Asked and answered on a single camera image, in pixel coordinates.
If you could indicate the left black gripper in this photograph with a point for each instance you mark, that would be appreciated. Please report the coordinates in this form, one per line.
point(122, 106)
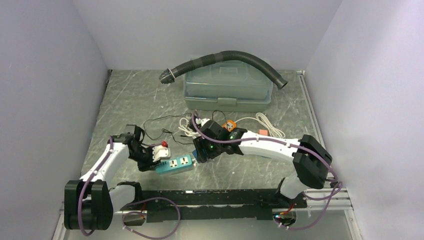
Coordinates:
point(149, 165)

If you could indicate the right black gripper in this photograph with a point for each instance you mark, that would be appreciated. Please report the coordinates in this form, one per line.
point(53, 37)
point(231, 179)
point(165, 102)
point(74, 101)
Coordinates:
point(200, 143)

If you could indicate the teal power strip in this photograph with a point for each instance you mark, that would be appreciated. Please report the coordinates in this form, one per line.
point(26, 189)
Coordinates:
point(176, 165)

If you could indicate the orange power strip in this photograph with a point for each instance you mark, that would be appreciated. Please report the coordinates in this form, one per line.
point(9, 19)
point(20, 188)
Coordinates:
point(229, 125)

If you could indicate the pink small block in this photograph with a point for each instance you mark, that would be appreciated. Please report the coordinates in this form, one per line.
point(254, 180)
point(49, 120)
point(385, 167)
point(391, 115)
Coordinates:
point(263, 132)

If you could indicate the blue cube socket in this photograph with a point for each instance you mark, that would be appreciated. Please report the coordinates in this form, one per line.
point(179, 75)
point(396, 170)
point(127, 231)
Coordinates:
point(194, 158)

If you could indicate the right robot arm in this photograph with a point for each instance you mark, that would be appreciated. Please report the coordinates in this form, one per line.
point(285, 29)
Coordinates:
point(310, 160)

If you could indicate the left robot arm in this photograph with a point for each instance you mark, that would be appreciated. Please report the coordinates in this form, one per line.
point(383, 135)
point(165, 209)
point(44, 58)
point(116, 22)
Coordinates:
point(102, 172)

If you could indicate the translucent green storage box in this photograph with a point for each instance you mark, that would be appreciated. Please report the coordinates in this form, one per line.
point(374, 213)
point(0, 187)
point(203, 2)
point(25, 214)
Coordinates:
point(231, 86)

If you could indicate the aluminium rail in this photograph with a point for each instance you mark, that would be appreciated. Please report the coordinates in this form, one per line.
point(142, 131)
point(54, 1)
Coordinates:
point(230, 203)

